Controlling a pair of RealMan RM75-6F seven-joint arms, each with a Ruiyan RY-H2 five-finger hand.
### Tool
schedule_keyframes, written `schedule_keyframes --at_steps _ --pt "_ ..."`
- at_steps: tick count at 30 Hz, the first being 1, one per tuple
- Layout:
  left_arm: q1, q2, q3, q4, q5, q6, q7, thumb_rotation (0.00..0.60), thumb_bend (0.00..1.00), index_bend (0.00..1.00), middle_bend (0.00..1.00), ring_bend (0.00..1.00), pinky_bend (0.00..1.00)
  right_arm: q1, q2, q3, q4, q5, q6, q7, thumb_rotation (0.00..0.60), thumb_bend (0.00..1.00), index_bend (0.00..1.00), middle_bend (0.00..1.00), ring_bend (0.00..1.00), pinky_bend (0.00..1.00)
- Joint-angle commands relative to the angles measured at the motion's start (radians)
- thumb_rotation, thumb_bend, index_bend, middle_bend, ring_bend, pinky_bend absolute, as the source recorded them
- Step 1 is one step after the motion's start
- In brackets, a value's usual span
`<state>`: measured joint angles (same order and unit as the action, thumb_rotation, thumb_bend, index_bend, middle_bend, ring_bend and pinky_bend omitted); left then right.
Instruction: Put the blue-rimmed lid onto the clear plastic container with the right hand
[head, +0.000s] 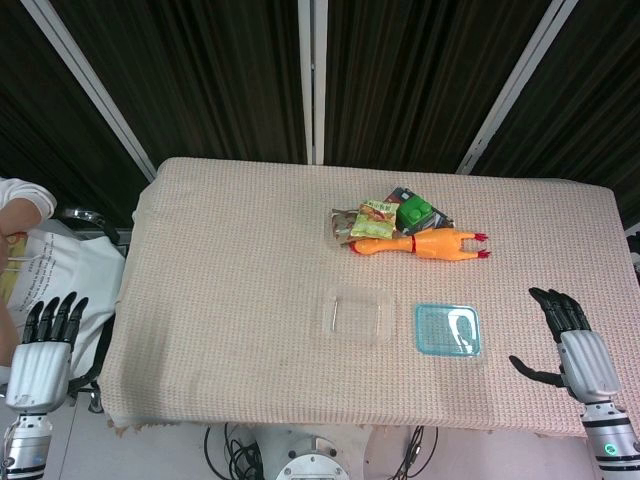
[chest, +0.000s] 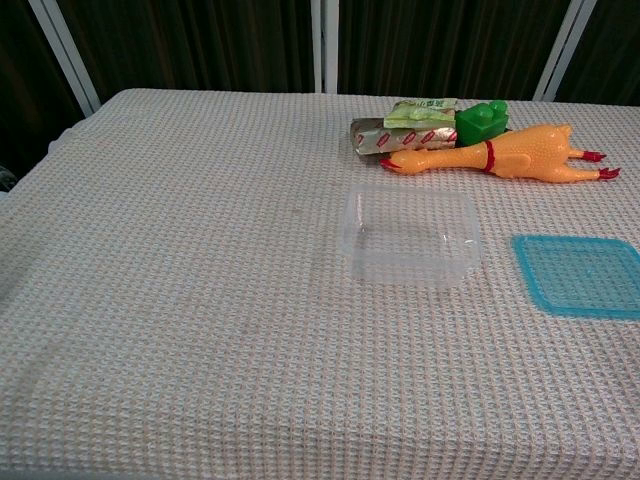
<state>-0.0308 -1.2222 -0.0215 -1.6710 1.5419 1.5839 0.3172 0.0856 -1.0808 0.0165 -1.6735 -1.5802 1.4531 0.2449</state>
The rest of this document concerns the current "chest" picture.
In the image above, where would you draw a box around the beige waffle-weave tablecloth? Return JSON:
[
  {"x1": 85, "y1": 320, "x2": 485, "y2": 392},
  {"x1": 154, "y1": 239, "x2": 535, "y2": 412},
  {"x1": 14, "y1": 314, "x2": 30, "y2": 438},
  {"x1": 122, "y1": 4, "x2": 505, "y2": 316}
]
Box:
[{"x1": 0, "y1": 88, "x2": 640, "y2": 480}]

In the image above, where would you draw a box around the blue container lid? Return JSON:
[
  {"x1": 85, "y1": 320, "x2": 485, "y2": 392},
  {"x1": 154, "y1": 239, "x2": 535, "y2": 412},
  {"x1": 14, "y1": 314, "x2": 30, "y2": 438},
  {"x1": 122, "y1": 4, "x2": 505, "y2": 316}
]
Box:
[{"x1": 509, "y1": 234, "x2": 640, "y2": 320}]

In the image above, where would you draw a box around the green toy building block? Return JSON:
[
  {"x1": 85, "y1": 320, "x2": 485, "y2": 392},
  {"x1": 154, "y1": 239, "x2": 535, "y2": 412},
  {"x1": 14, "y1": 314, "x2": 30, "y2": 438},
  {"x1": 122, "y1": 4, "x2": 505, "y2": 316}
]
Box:
[{"x1": 454, "y1": 99, "x2": 510, "y2": 149}]

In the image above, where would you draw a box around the white slanted frame post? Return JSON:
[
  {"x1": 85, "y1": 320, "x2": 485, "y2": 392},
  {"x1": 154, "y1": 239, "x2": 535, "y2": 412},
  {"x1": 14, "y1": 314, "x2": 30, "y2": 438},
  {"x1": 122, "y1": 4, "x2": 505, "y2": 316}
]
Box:
[
  {"x1": 532, "y1": 0, "x2": 599, "y2": 103},
  {"x1": 27, "y1": 0, "x2": 103, "y2": 119}
]

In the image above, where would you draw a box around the dark pleated curtain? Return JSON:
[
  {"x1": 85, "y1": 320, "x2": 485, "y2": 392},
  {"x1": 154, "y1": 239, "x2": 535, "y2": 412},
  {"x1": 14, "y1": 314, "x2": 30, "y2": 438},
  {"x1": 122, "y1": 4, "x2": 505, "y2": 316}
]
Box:
[{"x1": 0, "y1": 0, "x2": 640, "y2": 176}]

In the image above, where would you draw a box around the white upright frame post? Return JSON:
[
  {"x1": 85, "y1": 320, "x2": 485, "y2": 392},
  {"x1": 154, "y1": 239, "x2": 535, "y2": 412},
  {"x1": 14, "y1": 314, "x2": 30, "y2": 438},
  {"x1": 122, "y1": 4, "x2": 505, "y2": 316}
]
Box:
[{"x1": 309, "y1": 0, "x2": 340, "y2": 95}]

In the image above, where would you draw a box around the gold foil snack packet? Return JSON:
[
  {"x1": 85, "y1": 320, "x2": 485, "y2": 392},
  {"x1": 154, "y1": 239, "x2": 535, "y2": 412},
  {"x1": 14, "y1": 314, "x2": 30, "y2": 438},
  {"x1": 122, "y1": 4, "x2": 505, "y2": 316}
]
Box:
[{"x1": 349, "y1": 117, "x2": 460, "y2": 157}]

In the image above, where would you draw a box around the yellow rubber chicken toy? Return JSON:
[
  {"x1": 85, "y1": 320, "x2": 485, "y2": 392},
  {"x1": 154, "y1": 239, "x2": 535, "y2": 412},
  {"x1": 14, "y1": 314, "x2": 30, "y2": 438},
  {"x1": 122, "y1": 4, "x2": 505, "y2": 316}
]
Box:
[{"x1": 379, "y1": 123, "x2": 622, "y2": 184}]

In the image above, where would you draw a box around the clear plastic container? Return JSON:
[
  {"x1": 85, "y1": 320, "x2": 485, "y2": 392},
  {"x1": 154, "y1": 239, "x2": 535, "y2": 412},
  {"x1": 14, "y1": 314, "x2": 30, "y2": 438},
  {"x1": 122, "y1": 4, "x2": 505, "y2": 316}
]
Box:
[{"x1": 342, "y1": 183, "x2": 483, "y2": 291}]

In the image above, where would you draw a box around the light green snack packet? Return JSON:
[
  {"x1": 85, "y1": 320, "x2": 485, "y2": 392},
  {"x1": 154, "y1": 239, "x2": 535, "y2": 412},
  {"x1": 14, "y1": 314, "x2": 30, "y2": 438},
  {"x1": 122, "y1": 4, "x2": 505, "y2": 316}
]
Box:
[{"x1": 383, "y1": 98, "x2": 460, "y2": 130}]

